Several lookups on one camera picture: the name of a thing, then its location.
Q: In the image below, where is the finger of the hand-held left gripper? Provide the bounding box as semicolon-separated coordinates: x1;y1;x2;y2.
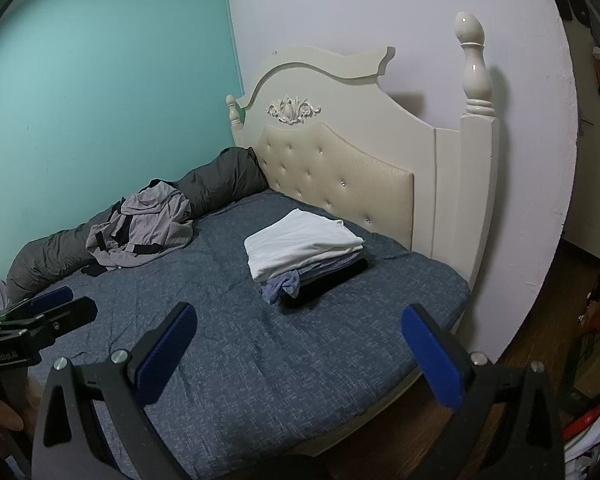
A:
2;286;75;317
0;296;98;342

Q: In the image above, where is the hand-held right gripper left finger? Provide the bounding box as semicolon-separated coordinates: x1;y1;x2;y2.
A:
32;301;198;480

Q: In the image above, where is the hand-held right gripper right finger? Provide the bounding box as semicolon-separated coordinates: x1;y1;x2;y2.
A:
401;304;566;480

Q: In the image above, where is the white long-sleeve shirt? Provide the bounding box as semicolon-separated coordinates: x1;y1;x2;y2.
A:
244;209;365;282

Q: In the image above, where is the person's left hand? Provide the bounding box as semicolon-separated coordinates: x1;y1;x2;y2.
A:
0;390;37;433

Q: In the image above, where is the bed with blue patterned sheet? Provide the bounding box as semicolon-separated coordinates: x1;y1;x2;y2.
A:
0;187;473;480

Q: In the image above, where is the grey jacket with black trim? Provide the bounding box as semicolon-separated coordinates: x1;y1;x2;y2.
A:
82;180;196;277

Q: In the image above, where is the black folded garment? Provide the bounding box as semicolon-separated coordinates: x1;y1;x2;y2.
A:
279;257;369;311

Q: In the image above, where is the blue-grey denim garment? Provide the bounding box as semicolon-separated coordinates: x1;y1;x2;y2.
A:
261;257;361;306

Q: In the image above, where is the pile of boxes and bags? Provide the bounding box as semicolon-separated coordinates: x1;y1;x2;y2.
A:
562;255;600;480

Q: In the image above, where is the dark grey rolled duvet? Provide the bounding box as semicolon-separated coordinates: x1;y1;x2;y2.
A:
5;146;266;303

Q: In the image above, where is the cream tufted headboard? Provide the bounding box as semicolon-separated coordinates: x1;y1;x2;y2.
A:
225;10;501;301

